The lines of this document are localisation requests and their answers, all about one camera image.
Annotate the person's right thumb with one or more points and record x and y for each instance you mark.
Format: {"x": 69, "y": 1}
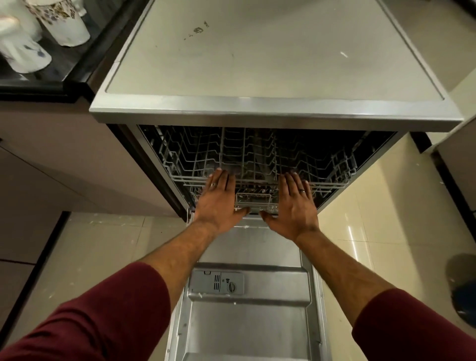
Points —
{"x": 268, "y": 217}

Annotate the steel dishwasher door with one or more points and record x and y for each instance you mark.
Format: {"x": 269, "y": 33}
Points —
{"x": 249, "y": 320}

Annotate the white mug with blue flower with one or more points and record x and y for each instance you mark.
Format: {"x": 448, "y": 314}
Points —
{"x": 22, "y": 52}

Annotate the plain white mug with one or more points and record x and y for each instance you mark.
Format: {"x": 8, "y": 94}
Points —
{"x": 26, "y": 16}

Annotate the person's left hand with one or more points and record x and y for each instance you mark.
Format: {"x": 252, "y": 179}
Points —
{"x": 217, "y": 206}

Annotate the brown kitchen cabinet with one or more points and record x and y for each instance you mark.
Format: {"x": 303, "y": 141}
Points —
{"x": 55, "y": 167}

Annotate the person's right hand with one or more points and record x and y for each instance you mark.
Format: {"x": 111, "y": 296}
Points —
{"x": 295, "y": 215}

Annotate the person's right little finger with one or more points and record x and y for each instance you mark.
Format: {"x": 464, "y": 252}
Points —
{"x": 311, "y": 197}

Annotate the person's left forearm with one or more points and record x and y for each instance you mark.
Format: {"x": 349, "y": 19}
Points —
{"x": 122, "y": 297}

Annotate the white floral print cup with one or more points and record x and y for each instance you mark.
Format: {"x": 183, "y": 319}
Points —
{"x": 65, "y": 22}

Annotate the person's left little finger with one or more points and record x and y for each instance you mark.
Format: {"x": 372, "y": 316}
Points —
{"x": 206, "y": 186}

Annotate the grey detergent dispenser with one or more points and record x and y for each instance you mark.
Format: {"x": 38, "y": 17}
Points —
{"x": 217, "y": 282}

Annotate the person's right forearm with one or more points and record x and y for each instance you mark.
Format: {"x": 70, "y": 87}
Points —
{"x": 372, "y": 297}

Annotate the person's left thumb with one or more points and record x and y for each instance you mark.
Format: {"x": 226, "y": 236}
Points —
{"x": 241, "y": 214}

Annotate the steel dishwasher body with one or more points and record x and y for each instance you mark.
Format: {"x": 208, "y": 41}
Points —
{"x": 275, "y": 67}

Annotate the beige cabinet with black edge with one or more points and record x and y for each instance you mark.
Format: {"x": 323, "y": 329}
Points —
{"x": 455, "y": 163}

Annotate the blue bin with dark lid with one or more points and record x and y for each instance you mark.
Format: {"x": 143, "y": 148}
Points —
{"x": 465, "y": 290}

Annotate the person's left middle finger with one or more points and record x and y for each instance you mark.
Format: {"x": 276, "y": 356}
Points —
{"x": 224, "y": 181}

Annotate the person's right middle finger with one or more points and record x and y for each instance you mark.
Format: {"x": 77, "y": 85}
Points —
{"x": 292, "y": 185}

